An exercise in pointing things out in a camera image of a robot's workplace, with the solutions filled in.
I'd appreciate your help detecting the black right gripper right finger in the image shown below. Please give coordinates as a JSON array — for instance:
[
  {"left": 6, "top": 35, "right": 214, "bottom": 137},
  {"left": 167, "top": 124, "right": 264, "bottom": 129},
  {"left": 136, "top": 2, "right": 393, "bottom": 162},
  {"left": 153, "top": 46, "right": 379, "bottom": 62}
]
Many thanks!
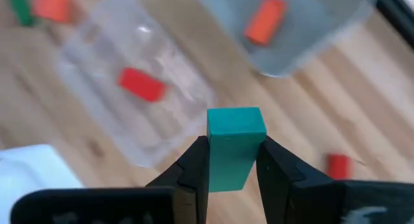
[{"left": 256, "top": 136, "right": 344, "bottom": 224}]

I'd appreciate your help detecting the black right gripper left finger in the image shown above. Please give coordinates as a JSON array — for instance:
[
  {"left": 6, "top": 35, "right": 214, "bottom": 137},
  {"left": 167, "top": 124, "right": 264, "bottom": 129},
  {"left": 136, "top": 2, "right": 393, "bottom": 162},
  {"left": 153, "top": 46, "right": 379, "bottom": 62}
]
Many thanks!
[{"left": 145, "top": 135, "right": 211, "bottom": 224}]

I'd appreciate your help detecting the green wooden block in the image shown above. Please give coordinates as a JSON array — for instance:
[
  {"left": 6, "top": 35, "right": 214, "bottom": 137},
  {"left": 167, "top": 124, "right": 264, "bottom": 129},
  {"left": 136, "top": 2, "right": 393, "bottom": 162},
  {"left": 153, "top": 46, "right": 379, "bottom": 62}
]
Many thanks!
[
  {"left": 8, "top": 0, "right": 36, "bottom": 27},
  {"left": 206, "top": 107, "right": 268, "bottom": 193}
]

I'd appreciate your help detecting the orange wooden block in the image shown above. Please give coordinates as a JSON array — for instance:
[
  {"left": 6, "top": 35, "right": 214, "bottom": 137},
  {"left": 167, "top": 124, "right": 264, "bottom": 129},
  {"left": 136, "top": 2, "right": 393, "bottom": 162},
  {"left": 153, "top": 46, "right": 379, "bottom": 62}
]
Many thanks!
[
  {"left": 32, "top": 0, "right": 74, "bottom": 23},
  {"left": 244, "top": 0, "right": 289, "bottom": 47}
]

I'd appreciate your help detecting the red wooden block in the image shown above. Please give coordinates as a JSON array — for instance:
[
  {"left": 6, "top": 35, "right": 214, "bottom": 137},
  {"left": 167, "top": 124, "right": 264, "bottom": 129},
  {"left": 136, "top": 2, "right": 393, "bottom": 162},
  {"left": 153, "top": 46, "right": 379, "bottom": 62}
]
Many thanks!
[
  {"left": 118, "top": 67, "right": 168, "bottom": 104},
  {"left": 326, "top": 153, "right": 353, "bottom": 180}
]

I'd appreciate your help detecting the clear plastic container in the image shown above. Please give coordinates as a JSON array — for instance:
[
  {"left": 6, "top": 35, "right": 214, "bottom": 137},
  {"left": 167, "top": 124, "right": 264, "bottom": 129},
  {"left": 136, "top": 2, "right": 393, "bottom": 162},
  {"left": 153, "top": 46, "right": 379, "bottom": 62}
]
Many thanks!
[
  {"left": 56, "top": 0, "right": 216, "bottom": 168},
  {"left": 197, "top": 0, "right": 378, "bottom": 78}
]

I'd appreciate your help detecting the white plastic container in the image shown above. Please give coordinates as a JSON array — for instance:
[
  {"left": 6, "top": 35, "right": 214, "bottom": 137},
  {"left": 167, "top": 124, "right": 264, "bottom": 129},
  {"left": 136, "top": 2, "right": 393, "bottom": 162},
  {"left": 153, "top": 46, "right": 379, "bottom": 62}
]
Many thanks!
[{"left": 0, "top": 144, "right": 85, "bottom": 215}]

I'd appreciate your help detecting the black aluminium table frame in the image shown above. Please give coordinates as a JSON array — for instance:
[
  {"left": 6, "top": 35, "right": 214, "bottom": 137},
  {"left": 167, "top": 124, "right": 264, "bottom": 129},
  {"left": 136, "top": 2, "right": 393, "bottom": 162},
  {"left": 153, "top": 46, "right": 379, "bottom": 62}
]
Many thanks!
[{"left": 376, "top": 0, "right": 414, "bottom": 47}]

